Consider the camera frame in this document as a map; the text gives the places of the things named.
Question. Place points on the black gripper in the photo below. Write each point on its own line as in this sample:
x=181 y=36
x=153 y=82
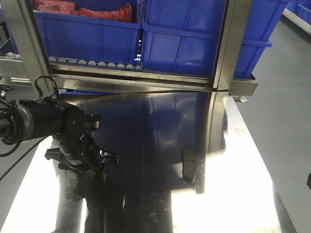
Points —
x=77 y=149

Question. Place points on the grey brake pad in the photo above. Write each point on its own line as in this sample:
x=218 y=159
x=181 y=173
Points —
x=189 y=164

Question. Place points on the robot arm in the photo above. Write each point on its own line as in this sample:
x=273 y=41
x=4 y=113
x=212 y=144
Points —
x=28 y=120

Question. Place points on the left blue plastic bin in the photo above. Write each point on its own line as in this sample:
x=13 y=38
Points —
x=90 y=38

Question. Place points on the blue plastic bin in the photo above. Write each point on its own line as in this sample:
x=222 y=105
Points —
x=90 y=38
x=183 y=35

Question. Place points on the red plastic bag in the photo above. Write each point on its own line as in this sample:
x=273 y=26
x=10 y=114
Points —
x=124 y=13

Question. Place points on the right blue plastic bin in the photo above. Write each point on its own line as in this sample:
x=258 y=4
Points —
x=183 y=35

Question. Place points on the stainless steel roller rack frame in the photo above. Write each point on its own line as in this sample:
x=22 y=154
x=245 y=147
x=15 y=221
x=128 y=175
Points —
x=34 y=62

